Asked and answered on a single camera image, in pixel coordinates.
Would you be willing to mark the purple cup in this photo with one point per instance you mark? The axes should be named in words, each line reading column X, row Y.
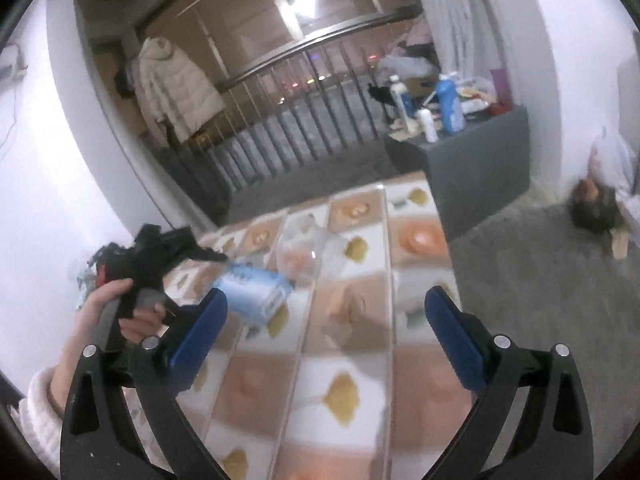
column 502, row 86

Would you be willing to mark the clear plastic cup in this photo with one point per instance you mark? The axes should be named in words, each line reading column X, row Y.
column 299, row 249

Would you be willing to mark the grey curtain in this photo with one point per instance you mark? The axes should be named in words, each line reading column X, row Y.
column 466, row 36

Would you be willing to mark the beige hanging puffer jacket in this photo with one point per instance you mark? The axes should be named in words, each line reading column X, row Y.
column 173, row 93

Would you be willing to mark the person's left forearm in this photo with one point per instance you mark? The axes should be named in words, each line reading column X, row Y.
column 40, row 414

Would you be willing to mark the metal balcony railing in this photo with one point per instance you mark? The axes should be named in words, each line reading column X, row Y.
column 305, row 102

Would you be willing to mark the patterned floral tablecloth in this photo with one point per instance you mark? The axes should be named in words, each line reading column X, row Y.
column 348, row 381

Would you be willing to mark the dark grey cabinet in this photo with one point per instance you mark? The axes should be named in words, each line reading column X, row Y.
column 473, row 174

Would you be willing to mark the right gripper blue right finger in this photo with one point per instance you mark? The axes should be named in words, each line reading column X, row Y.
column 553, row 439

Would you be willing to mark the blue detergent bottle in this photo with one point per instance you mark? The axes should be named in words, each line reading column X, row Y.
column 450, row 108

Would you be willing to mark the person's left hand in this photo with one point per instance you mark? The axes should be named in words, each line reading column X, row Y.
column 145, row 322

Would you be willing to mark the blue white tissue box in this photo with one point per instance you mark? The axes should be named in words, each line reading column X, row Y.
column 255, row 295

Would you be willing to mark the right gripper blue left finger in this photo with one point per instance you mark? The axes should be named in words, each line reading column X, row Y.
column 99, row 439

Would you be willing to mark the small white bottle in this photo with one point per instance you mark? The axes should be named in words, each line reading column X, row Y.
column 427, row 123

